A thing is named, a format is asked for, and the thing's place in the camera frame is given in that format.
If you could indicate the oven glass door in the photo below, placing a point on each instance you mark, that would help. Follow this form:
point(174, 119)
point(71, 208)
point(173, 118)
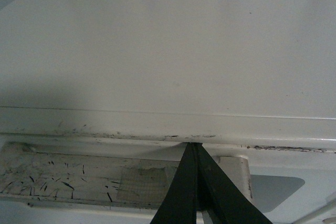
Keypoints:
point(287, 184)

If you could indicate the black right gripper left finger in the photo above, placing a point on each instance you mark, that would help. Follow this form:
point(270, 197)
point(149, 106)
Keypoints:
point(179, 205)

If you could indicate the white Toshiba toaster oven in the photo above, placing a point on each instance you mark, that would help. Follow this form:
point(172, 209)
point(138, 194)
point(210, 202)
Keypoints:
point(245, 72)

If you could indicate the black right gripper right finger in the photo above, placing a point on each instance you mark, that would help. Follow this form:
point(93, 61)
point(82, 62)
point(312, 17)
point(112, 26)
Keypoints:
point(219, 196)

